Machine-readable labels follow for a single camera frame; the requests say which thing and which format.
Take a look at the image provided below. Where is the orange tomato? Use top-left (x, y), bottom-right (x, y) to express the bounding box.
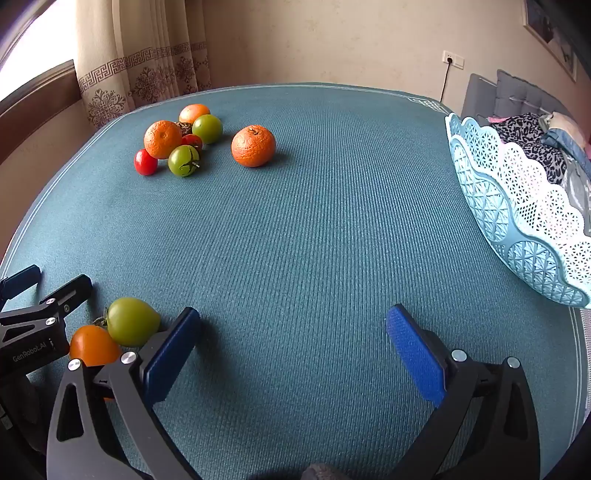
top-left (179, 104), bottom-right (211, 124)
top-left (69, 325), bottom-right (122, 368)

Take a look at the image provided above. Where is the light blue plastic basket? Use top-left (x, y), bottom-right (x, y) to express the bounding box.
top-left (444, 113), bottom-right (591, 309)

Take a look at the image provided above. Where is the grey sofa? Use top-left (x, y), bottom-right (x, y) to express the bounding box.
top-left (462, 69), bottom-right (573, 123)

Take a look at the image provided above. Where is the framed wall picture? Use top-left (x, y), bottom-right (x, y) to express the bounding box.
top-left (524, 0), bottom-right (578, 84)

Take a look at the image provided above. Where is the grey tufted cushion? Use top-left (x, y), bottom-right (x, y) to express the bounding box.
top-left (496, 69), bottom-right (571, 116)

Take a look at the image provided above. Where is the brown wooden window sill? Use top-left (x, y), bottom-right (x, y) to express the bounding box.
top-left (0, 59), bottom-right (88, 164)

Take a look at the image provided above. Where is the cream white cloth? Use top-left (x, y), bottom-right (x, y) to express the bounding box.
top-left (547, 111), bottom-right (585, 137)

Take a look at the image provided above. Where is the teal tablecloth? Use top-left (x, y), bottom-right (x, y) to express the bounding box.
top-left (0, 83), bottom-right (591, 480)

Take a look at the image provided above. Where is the bright window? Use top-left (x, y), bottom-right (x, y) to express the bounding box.
top-left (0, 0), bottom-right (77, 102)

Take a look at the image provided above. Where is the leopard print garment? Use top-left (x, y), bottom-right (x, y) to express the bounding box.
top-left (489, 113), bottom-right (568, 185)

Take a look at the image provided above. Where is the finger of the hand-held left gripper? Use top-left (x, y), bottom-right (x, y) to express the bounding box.
top-left (0, 265), bottom-right (42, 305)
top-left (0, 274), bottom-right (93, 376)

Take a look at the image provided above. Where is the orange tangerine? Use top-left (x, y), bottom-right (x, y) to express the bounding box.
top-left (144, 120), bottom-right (184, 160)
top-left (231, 124), bottom-right (277, 168)

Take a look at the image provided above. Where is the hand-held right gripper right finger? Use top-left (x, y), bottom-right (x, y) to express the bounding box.
top-left (385, 304), bottom-right (542, 480)

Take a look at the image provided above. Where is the blue denim garment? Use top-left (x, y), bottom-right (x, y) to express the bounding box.
top-left (542, 127), bottom-right (591, 171)

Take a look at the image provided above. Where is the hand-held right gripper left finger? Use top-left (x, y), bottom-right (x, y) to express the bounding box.
top-left (46, 307), bottom-right (204, 480)

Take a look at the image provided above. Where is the beige patterned curtain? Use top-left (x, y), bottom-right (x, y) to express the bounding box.
top-left (74, 0), bottom-right (213, 131)

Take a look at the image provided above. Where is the green tomato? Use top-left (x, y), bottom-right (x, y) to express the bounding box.
top-left (105, 298), bottom-right (161, 348)
top-left (191, 114), bottom-right (223, 145)
top-left (167, 145), bottom-right (201, 178)

